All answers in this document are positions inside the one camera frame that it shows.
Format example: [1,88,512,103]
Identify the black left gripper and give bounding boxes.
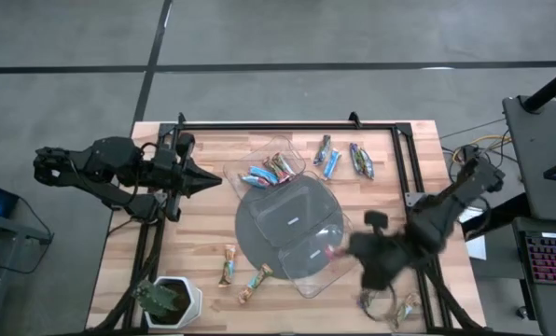
[154,147,223,200]

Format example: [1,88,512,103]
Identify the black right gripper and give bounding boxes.
[337,231,414,290]

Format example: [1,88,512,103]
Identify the granola bar red end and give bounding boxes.
[271,152,298,177]
[239,173,271,189]
[323,147,342,181]
[263,157,291,184]
[359,147,376,181]

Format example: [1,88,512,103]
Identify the blue oatmeal raisin granola bar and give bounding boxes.
[248,165,280,187]

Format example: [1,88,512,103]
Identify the granola bar orange ends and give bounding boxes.
[394,292,422,328]
[217,244,238,288]
[237,263,275,305]
[349,142,367,176]

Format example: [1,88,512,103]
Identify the clear plastic bin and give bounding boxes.
[247,175,345,249]
[221,134,308,201]
[276,212,362,300]

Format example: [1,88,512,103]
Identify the grey round ribbed mat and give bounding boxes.
[234,171,352,282]

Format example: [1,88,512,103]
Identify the white hexagonal plant pot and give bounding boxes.
[143,274,203,330]

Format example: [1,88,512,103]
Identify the green potted plant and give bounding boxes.
[132,278,186,318]

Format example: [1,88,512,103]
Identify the grey metal stand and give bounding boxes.
[0,217,54,336]

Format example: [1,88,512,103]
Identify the black device blue light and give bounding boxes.
[0,179,21,219]

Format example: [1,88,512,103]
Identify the backlit keyboard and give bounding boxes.
[523,232,556,287]

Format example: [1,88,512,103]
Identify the black side desk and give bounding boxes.
[501,95,556,220]

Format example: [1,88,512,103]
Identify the keyboard with red keys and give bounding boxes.
[512,217,556,336]

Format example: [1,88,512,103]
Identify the black pole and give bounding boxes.
[522,63,556,114]

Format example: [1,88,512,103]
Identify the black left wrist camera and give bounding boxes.
[174,133,197,159]

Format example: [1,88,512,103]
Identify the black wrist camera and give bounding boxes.
[174,133,197,159]
[364,210,390,236]

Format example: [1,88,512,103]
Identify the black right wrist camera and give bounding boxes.
[364,210,390,236]

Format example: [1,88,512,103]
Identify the black table frame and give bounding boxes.
[89,111,484,335]

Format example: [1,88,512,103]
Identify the yellow cable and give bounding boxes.
[451,133,510,164]

